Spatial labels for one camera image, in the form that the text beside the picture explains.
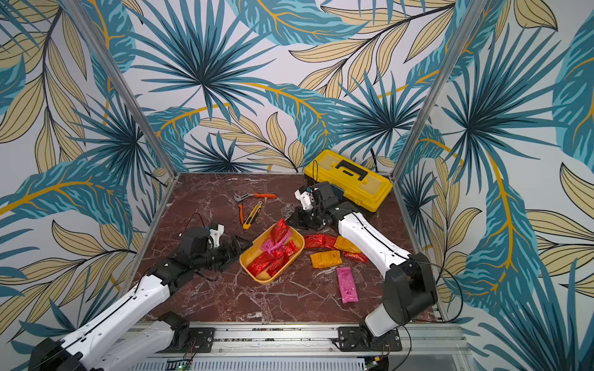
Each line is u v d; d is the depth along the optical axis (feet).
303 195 2.50
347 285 2.69
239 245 2.30
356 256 2.94
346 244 3.03
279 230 2.66
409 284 1.41
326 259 2.91
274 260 2.90
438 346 2.37
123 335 1.51
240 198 3.60
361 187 3.04
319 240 3.04
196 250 1.93
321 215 2.06
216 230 2.41
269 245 3.03
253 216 3.36
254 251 3.03
